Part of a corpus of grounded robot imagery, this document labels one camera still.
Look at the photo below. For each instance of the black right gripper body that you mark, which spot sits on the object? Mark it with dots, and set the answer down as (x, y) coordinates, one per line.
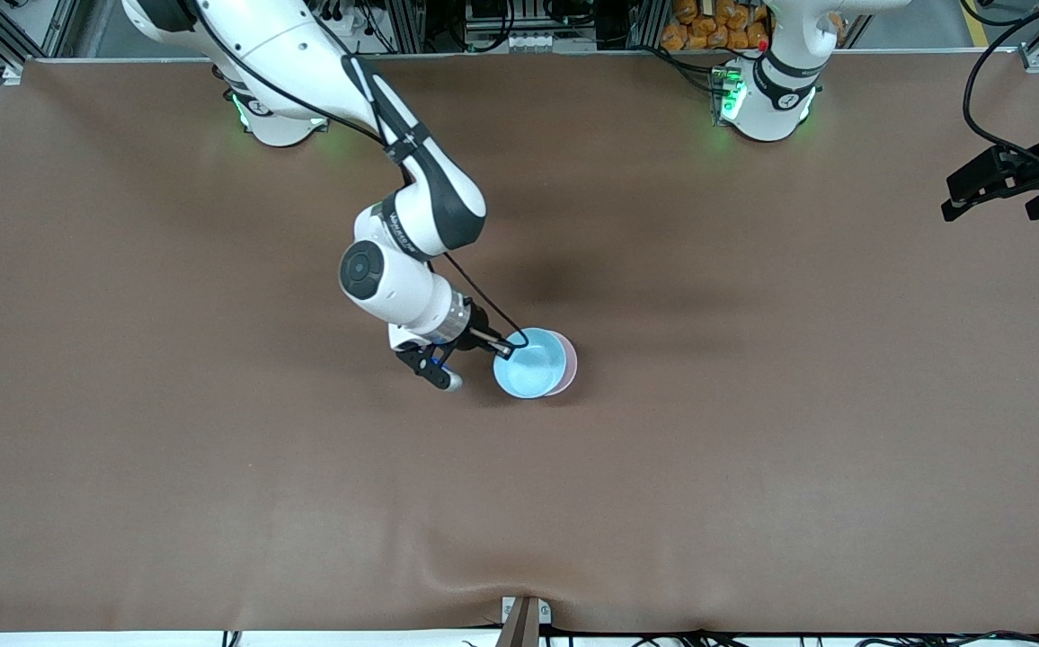
(478, 324)

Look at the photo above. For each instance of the blue bowl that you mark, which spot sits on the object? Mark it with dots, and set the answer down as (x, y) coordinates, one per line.
(530, 367)

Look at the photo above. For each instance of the pink bowl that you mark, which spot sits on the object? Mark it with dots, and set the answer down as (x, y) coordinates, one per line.
(572, 364)

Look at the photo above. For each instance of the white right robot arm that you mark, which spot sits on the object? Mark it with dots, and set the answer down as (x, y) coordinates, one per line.
(394, 288)

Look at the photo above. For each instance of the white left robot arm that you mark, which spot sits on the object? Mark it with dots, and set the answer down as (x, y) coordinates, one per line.
(767, 112)

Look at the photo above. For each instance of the brown table mat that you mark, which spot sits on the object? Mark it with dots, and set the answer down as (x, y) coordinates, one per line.
(519, 503)

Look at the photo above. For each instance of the white connector block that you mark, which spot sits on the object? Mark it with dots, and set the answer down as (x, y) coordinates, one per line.
(528, 41)

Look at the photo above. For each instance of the pile of orange objects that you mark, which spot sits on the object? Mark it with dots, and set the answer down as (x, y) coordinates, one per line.
(708, 27)

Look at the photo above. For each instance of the white power strip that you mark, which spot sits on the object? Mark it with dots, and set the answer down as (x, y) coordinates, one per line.
(335, 18)

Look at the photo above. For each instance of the metal table clamp bracket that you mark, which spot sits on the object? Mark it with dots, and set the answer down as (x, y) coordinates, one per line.
(524, 620)

